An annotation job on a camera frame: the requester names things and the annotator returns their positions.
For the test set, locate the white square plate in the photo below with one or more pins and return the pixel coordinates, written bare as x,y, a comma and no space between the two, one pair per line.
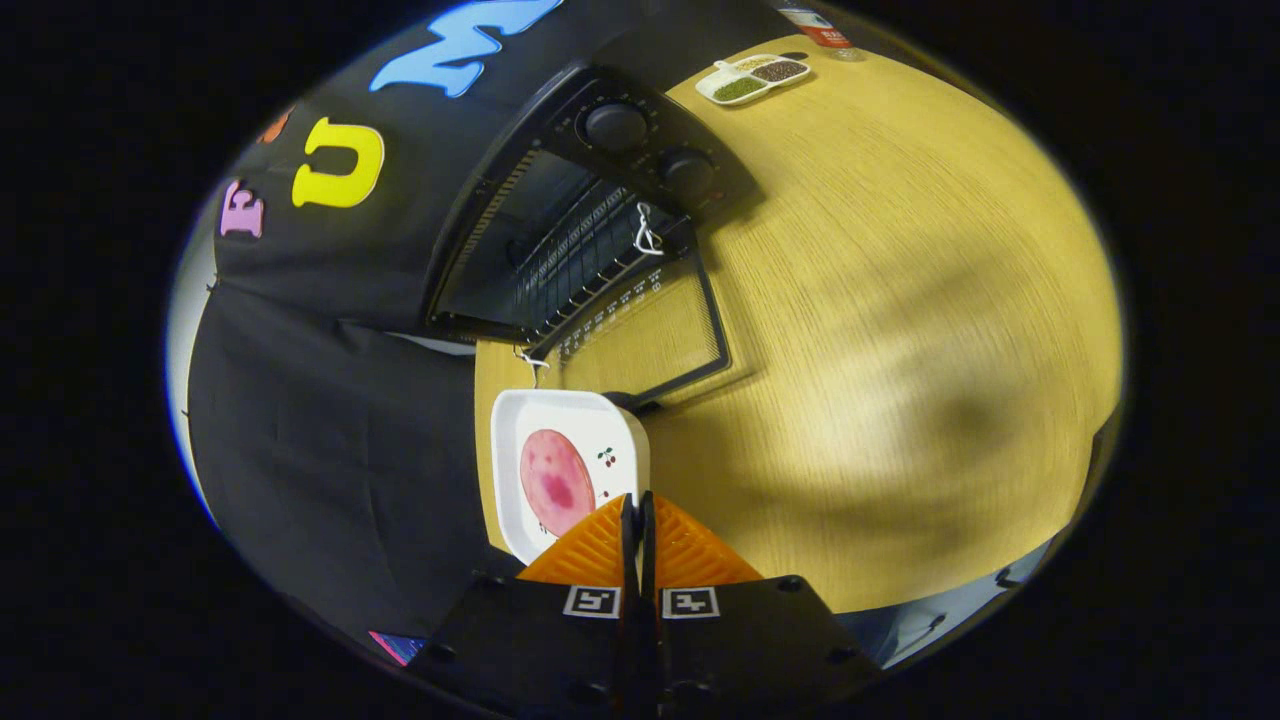
580,415

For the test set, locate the pink ham slice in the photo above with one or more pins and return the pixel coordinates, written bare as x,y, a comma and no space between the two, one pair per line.
555,480

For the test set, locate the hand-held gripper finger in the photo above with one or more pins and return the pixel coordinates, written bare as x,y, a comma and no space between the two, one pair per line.
629,560
649,560

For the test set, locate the white divided bean dish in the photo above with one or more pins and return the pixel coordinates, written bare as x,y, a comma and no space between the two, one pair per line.
752,80

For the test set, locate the black toaster oven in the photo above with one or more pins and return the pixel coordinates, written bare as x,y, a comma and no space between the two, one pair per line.
640,140

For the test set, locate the clear plastic water bottle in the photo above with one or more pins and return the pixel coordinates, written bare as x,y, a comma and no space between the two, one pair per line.
825,35

